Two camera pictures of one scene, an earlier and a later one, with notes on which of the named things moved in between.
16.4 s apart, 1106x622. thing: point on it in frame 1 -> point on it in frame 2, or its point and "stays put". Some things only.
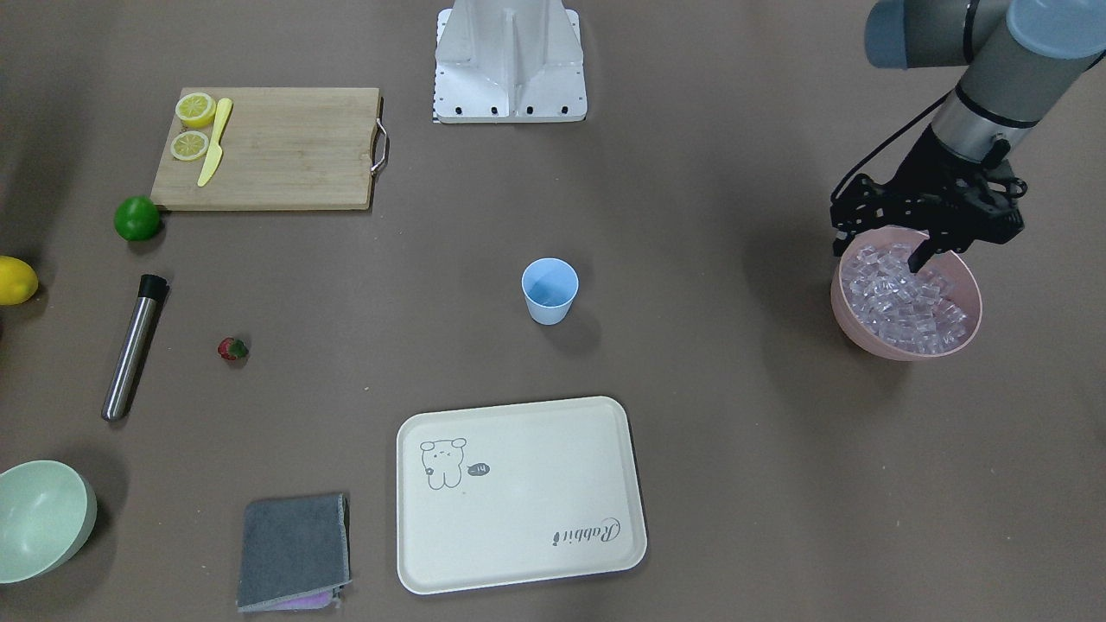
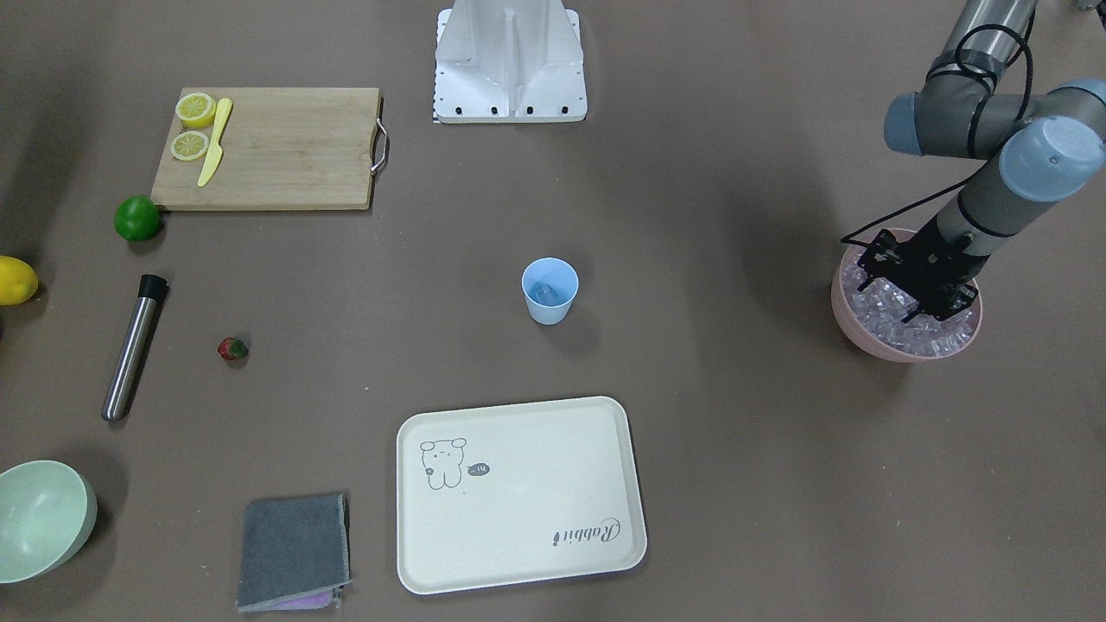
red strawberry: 232,348 stays put
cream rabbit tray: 505,494 stays put
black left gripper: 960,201 -> 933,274
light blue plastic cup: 549,285 stays put
